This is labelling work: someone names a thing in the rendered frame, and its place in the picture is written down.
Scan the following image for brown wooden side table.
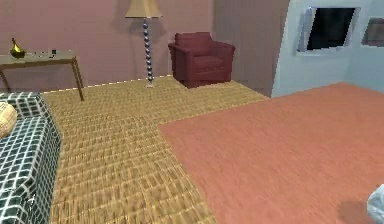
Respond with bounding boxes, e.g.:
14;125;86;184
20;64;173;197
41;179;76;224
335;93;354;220
0;49;85;102

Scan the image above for dark red armchair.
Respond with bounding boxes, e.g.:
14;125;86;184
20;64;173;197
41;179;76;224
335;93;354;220
167;31;236;89

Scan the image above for beaded floor lamp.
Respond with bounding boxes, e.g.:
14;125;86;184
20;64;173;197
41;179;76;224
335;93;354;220
124;0;163;89

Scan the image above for pale blue white object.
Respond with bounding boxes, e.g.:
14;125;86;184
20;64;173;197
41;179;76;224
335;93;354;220
366;184;384;224

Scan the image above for green checked sofa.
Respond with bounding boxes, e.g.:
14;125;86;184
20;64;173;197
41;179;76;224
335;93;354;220
0;91;62;224

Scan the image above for framed wall picture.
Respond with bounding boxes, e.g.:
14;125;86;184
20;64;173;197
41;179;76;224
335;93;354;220
361;17;384;48

